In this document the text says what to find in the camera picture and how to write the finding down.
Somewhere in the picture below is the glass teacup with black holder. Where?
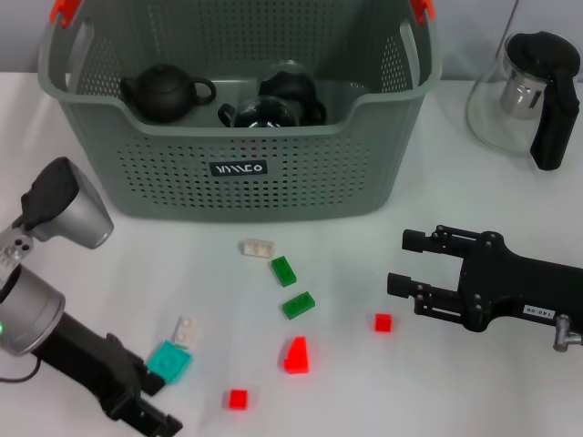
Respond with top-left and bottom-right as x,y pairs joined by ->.
258,58 -> 328,127
217,94 -> 305,129

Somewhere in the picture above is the grey perforated storage basket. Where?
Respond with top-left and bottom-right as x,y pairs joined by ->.
36,0 -> 443,224

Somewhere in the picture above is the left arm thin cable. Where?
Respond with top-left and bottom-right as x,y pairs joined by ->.
0,357 -> 43,383

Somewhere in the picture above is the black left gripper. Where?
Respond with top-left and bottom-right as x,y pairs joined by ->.
34,311 -> 184,437

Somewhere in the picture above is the glass teapot with black handle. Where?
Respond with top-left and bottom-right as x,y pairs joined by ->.
465,30 -> 583,172

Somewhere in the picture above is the orange basket handle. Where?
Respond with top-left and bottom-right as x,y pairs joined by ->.
48,0 -> 436,28

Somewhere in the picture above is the black clay teapot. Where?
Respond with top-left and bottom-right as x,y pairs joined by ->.
119,63 -> 218,124

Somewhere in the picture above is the red slope block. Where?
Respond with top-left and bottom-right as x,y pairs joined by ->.
282,335 -> 313,375

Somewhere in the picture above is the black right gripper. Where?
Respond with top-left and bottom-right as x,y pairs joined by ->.
386,224 -> 583,334

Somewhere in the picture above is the translucent white brick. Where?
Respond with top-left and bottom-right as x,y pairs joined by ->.
240,238 -> 276,259
171,316 -> 204,351

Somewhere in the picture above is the teal square tile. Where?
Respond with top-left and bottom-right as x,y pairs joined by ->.
146,340 -> 194,386

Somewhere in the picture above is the silver right elbow connector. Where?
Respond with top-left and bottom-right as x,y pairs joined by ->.
553,313 -> 583,351

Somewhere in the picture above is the green building brick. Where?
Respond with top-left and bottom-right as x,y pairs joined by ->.
281,290 -> 316,322
271,255 -> 298,288

